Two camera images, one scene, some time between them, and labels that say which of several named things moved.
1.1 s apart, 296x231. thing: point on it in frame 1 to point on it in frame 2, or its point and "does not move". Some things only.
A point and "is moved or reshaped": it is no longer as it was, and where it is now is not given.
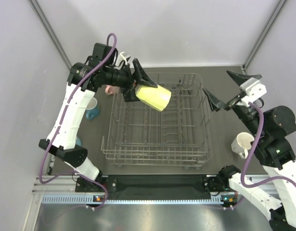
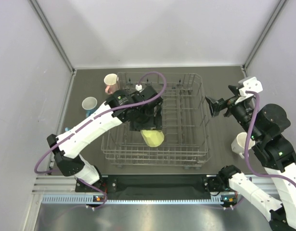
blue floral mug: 92,109 does not move
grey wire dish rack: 137,135 does not move
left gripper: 128,90 to 153,123
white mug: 242,144 does not move
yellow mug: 157,98 is moved or reshaped
